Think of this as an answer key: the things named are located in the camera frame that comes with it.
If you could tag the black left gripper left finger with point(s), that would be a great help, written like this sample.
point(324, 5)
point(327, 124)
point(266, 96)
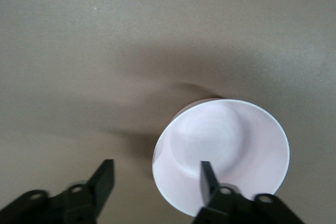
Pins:
point(99, 190)

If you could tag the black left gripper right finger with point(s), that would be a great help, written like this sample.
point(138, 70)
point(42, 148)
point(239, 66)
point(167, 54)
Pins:
point(225, 208)

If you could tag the pink plastic bowl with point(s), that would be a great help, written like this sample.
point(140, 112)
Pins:
point(236, 140)

